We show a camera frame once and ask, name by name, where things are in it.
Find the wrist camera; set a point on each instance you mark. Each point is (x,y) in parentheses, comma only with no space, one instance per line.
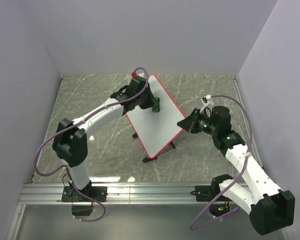
(207,102)
(135,74)

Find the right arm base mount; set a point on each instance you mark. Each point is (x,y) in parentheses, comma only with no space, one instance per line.
(205,193)

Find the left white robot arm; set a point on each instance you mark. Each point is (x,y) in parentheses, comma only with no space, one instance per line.
(71,146)

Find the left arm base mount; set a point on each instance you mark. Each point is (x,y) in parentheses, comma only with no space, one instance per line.
(82,206)

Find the aluminium rail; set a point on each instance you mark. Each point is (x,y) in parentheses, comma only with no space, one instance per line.
(118,193)

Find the green whiteboard eraser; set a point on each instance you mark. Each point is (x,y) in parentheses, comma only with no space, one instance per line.
(156,105)

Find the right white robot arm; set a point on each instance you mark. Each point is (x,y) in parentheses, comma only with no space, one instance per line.
(268,206)

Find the wire whiteboard stand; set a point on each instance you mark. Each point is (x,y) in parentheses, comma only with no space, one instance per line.
(154,149)

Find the pink framed whiteboard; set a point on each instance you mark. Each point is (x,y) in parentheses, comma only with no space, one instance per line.
(161,125)

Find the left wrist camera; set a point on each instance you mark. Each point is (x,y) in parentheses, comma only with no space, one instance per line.
(135,74)

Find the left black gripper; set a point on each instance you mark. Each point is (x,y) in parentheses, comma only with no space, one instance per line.
(150,102)

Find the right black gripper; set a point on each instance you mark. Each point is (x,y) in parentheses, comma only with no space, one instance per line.
(190,122)

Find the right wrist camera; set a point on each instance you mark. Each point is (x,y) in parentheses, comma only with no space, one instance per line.
(207,102)

